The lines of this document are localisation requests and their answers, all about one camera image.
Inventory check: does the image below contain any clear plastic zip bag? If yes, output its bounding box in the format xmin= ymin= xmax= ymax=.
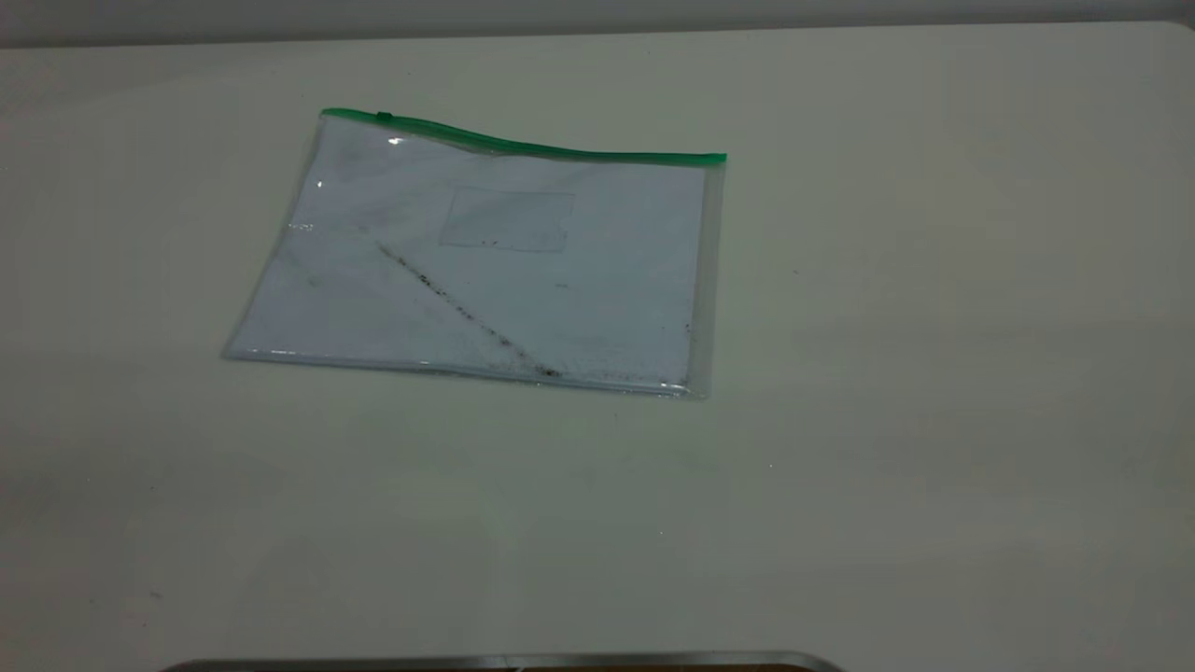
xmin=222 ymin=107 xmax=728 ymax=400

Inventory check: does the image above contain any silver metal strip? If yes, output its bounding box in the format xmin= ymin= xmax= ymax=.
xmin=159 ymin=651 xmax=846 ymax=672

